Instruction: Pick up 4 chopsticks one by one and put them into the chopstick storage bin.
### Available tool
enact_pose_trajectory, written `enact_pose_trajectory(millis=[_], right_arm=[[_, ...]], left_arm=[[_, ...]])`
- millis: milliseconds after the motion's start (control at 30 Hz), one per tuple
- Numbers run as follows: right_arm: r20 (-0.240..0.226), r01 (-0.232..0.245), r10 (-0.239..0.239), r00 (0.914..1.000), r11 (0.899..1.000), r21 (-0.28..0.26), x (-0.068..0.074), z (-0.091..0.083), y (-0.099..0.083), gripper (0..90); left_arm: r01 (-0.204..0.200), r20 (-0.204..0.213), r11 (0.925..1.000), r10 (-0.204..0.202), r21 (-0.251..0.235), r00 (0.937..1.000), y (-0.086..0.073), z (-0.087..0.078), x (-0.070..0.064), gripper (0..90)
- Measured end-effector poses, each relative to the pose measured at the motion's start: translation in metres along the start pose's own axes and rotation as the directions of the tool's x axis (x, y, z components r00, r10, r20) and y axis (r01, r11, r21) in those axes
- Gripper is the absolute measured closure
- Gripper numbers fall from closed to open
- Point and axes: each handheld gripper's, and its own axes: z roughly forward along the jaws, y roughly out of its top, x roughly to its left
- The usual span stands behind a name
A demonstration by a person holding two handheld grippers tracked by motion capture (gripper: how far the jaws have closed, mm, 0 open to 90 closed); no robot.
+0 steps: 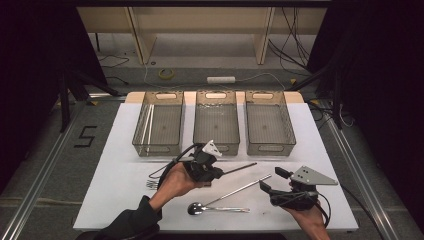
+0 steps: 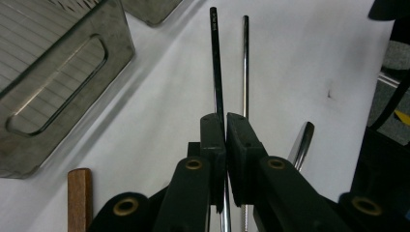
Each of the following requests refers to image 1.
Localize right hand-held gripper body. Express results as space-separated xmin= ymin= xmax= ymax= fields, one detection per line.
xmin=269 ymin=165 xmax=339 ymax=211

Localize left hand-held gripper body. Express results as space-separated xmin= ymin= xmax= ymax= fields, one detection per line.
xmin=182 ymin=139 xmax=223 ymax=183

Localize metal chopstick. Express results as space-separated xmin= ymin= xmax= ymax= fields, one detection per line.
xmin=203 ymin=174 xmax=273 ymax=208
xmin=222 ymin=161 xmax=258 ymax=176

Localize metal spoon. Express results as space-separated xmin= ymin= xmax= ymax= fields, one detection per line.
xmin=187 ymin=201 xmax=251 ymax=216

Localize translucent grey storage bin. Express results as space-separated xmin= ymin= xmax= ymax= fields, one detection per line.
xmin=193 ymin=90 xmax=241 ymax=156
xmin=244 ymin=90 xmax=297 ymax=157
xmin=132 ymin=91 xmax=186 ymax=157

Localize white chopstick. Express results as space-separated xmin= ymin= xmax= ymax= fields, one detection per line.
xmin=148 ymin=104 xmax=155 ymax=145
xmin=141 ymin=104 xmax=152 ymax=145

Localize person's left hand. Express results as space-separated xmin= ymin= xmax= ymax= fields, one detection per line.
xmin=157 ymin=162 xmax=212 ymax=203

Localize person's right hand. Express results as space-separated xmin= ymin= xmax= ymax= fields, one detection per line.
xmin=283 ymin=203 xmax=326 ymax=231

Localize white table cover sheet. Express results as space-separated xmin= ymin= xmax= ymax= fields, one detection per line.
xmin=72 ymin=101 xmax=359 ymax=233

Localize black metal stand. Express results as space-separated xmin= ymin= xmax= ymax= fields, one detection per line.
xmin=58 ymin=68 xmax=121 ymax=134
xmin=286 ymin=63 xmax=344 ymax=130

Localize white power strip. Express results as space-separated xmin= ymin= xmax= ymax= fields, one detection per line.
xmin=206 ymin=76 xmax=237 ymax=85

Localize yellow tape roll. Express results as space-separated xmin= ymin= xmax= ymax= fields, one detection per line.
xmin=157 ymin=68 xmax=175 ymax=80

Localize dark curtain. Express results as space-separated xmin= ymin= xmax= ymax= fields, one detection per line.
xmin=0 ymin=0 xmax=108 ymax=194
xmin=306 ymin=0 xmax=424 ymax=231

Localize light wooden shelf unit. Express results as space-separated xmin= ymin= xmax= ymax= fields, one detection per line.
xmin=77 ymin=6 xmax=328 ymax=66

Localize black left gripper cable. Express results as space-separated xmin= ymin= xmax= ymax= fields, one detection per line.
xmin=148 ymin=143 xmax=204 ymax=191

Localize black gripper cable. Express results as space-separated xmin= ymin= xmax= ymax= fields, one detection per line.
xmin=273 ymin=191 xmax=332 ymax=229
xmin=148 ymin=143 xmax=204 ymax=191

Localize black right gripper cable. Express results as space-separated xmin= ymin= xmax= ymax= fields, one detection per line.
xmin=273 ymin=191 xmax=332 ymax=229

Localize aluminium floor rail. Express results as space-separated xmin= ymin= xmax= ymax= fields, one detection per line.
xmin=324 ymin=116 xmax=401 ymax=240
xmin=0 ymin=99 xmax=83 ymax=240

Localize thin black floor cable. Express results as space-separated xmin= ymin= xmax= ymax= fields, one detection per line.
xmin=339 ymin=183 xmax=384 ymax=240
xmin=98 ymin=54 xmax=130 ymax=69

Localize tangled floor cables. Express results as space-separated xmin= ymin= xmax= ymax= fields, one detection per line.
xmin=308 ymin=99 xmax=354 ymax=131

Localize black cable bundle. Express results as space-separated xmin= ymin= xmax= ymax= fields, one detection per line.
xmin=268 ymin=7 xmax=313 ymax=73

